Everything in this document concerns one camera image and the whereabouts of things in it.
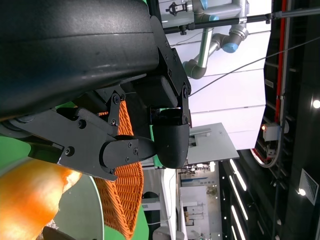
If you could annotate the grey-green bowl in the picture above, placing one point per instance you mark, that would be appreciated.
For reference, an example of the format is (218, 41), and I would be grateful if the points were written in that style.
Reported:
(82, 207)

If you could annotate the black pole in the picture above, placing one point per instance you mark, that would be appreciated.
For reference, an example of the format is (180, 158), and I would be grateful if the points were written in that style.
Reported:
(220, 21)

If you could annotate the grey table top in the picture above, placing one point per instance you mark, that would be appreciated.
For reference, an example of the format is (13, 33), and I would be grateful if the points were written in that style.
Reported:
(215, 145)

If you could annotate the orange wicker basket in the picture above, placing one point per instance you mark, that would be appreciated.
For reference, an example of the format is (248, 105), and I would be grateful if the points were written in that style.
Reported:
(122, 195)

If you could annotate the grey industrial robot arm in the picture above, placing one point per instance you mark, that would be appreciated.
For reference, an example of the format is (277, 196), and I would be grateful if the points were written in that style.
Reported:
(206, 47)

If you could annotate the grey box with orange lamp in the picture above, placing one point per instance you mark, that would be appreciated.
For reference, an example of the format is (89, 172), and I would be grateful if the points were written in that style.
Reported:
(272, 132)

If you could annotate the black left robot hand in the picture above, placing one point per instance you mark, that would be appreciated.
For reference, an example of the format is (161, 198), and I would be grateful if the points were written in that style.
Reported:
(75, 50)

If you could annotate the orange striped bread bun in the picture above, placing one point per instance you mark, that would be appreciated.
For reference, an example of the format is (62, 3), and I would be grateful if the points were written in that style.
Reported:
(27, 197)

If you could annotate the green tablecloth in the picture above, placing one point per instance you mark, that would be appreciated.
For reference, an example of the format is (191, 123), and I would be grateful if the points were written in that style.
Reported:
(10, 147)

